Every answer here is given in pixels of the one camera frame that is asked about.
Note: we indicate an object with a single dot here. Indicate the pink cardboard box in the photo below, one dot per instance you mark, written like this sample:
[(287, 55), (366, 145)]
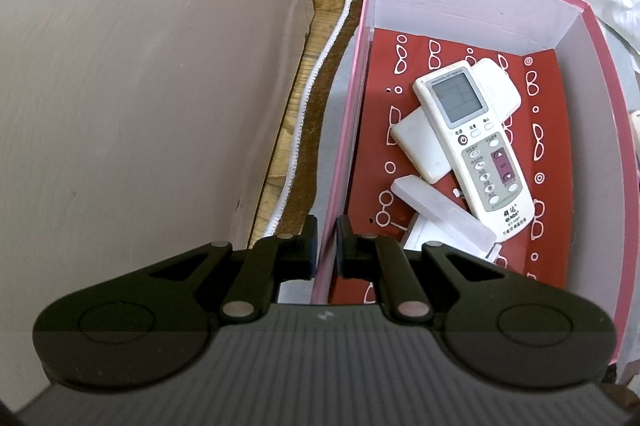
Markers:
[(607, 71)]

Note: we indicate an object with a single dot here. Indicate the white plastic stick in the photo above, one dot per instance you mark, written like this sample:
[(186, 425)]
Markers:
[(440, 213)]

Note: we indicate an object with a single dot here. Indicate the red glasses-print liner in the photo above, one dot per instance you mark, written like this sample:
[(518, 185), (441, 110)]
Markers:
[(380, 106)]

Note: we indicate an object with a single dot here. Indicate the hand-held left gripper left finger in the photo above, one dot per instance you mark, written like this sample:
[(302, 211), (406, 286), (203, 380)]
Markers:
[(310, 248)]

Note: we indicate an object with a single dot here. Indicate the white remote with grey buttons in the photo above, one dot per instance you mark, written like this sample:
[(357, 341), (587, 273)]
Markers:
[(475, 146)]

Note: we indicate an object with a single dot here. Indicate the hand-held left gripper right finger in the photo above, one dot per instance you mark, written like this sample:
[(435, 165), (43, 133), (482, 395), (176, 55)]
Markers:
[(345, 248)]

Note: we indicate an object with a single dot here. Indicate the plain white remote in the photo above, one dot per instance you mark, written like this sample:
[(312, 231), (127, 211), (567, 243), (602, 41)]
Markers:
[(420, 141)]

